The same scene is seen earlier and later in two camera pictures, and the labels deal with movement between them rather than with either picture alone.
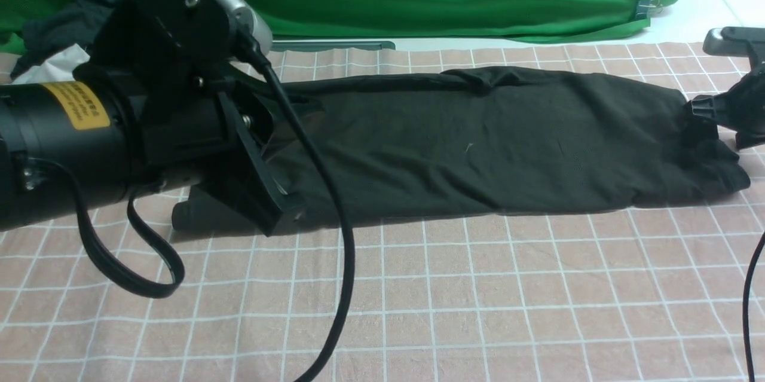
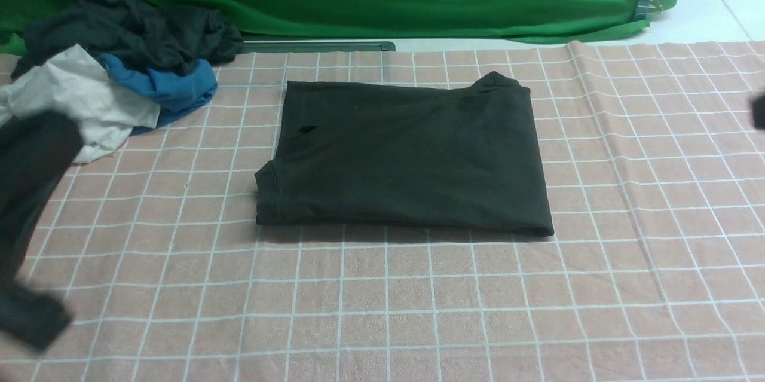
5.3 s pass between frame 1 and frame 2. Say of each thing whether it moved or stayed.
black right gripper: moved
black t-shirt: moved
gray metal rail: stayed
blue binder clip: stayed
